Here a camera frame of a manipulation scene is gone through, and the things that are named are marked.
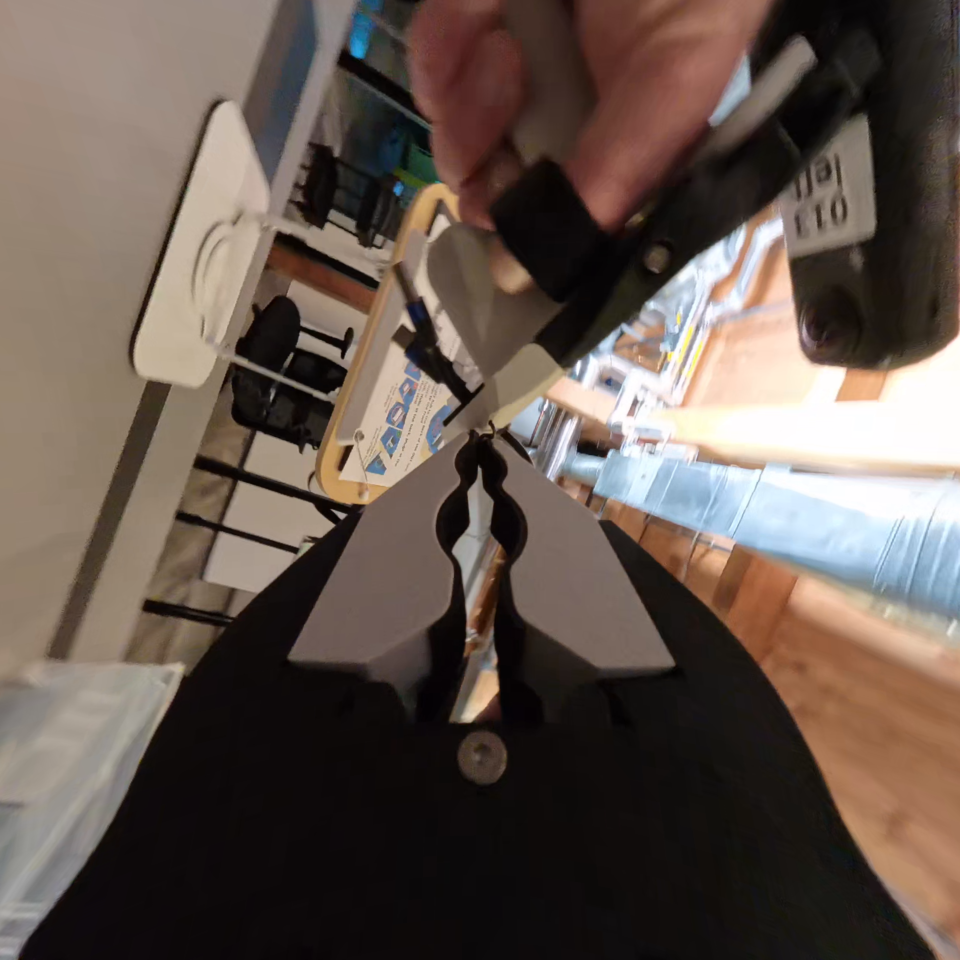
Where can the person's left hand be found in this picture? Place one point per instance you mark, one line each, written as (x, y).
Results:
(660, 90)

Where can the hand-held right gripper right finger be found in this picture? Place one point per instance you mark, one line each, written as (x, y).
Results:
(592, 600)

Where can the white sheet panel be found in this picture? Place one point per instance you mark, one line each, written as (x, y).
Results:
(371, 375)

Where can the printed instruction sheet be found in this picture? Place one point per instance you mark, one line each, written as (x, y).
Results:
(390, 420)

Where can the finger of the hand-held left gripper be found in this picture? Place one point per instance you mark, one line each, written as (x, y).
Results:
(525, 379)
(480, 322)

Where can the black rolling cart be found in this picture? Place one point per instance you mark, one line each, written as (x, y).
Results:
(330, 187)

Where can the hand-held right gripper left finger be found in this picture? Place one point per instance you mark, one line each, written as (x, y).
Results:
(367, 592)

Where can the large rectangular metal duct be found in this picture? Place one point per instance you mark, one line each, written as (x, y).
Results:
(825, 525)

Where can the clear plastic organizer box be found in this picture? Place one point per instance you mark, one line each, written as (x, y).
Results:
(60, 750)

